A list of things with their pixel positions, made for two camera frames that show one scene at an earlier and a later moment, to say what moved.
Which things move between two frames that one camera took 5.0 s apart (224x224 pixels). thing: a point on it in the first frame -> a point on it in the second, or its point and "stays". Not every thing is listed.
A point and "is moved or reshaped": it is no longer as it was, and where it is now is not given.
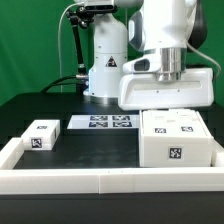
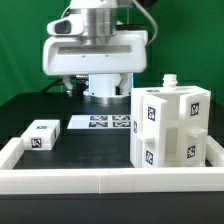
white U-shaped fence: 107,180 stays
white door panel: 187,122 is moved or reshaped
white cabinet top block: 42,135 stays
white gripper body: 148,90 -> 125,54
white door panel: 160,122 is moved or reshaped
